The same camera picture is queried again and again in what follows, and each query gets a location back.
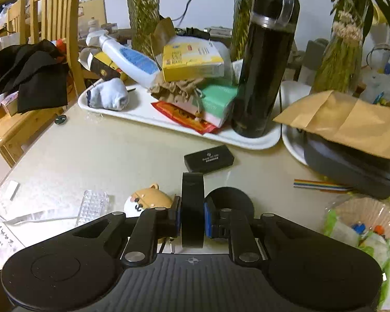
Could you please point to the glass vase with green stems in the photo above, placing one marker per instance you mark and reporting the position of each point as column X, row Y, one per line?
column 243, row 13

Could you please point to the red packet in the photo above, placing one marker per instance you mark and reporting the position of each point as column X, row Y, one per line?
column 178, row 117

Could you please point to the green and pink box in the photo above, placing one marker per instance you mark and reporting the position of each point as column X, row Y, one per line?
column 214, row 104

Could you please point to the black cloth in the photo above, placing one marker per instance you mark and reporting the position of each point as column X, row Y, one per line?
column 29, row 71

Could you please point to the white plastic bag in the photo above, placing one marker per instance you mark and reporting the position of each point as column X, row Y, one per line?
column 383, row 81

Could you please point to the small white label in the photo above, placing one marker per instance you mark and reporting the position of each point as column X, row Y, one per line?
column 12, row 190

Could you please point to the white paper strip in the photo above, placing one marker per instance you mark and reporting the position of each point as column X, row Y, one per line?
column 42, row 217

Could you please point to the black and yellow box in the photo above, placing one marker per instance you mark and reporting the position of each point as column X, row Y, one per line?
column 102, row 65

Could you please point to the small black rectangular box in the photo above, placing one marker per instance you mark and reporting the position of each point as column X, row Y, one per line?
column 209, row 158

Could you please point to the shiba dog shaped case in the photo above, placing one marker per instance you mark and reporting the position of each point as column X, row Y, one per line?
column 146, row 198

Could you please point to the printed paper sheet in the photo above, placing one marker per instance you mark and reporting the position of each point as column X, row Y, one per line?
column 1, row 237

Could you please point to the small dark round object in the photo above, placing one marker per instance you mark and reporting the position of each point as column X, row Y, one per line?
column 60, row 119

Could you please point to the wooden chair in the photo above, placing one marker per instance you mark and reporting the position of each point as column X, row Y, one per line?
column 16, row 19
column 52, row 16

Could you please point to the black round disc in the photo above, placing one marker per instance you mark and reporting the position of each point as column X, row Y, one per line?
column 234, row 201

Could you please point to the glass vase with brown stems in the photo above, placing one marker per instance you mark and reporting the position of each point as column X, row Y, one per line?
column 143, row 9

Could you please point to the crinkled brown paper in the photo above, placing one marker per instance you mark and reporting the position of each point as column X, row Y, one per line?
column 178, row 89

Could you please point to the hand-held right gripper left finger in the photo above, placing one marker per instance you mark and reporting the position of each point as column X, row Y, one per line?
column 177, row 217

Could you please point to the clear textured plastic piece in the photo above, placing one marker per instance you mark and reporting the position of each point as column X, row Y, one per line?
column 92, row 208

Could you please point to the white rolled sock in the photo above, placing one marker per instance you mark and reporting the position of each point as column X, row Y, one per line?
column 109, row 94

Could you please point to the black thermos bottle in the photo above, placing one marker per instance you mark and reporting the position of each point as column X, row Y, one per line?
column 263, row 65

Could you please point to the fluted paper plate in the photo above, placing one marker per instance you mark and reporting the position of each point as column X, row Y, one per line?
column 370, row 211

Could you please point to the white lotion bottle blue label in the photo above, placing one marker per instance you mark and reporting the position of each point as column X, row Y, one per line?
column 130, row 60

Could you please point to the dark grey zip case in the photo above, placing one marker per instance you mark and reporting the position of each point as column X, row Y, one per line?
column 344, row 169

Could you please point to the glass vase with dried flowers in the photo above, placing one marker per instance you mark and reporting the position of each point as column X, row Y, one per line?
column 343, row 55

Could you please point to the brown paper envelope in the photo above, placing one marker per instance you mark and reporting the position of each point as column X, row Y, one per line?
column 344, row 120

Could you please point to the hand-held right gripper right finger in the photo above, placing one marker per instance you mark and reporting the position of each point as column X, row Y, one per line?
column 209, row 219

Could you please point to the yellow cardboard box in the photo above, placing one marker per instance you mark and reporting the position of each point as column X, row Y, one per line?
column 191, row 61

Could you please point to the large green wipes packet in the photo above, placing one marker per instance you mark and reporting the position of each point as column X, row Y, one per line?
column 341, row 229

